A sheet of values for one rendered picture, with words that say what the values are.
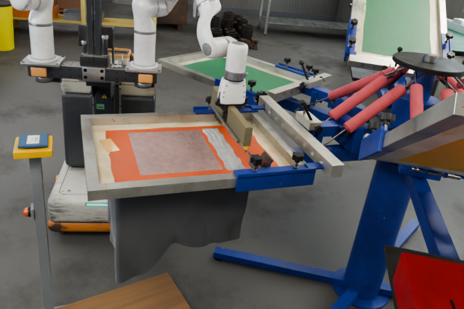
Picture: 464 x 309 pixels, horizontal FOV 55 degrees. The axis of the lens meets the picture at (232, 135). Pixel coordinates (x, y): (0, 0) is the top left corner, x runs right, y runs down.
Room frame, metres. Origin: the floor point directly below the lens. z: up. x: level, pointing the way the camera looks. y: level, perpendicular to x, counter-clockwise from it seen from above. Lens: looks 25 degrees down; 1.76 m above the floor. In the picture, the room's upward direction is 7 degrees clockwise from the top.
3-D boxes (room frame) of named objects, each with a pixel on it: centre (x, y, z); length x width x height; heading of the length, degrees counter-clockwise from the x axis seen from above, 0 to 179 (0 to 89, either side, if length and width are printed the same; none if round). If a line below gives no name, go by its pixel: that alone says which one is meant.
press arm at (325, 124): (1.74, -0.36, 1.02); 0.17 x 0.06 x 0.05; 112
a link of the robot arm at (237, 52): (1.63, 0.04, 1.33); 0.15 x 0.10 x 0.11; 49
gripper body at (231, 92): (1.59, 0.02, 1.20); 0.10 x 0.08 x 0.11; 112
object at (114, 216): (1.43, 0.43, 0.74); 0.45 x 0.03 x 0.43; 22
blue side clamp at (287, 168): (1.37, -0.17, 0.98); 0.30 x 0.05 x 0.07; 112
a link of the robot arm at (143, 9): (1.97, 0.43, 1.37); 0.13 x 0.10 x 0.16; 139
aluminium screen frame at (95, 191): (1.53, 0.16, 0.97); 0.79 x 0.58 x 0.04; 112
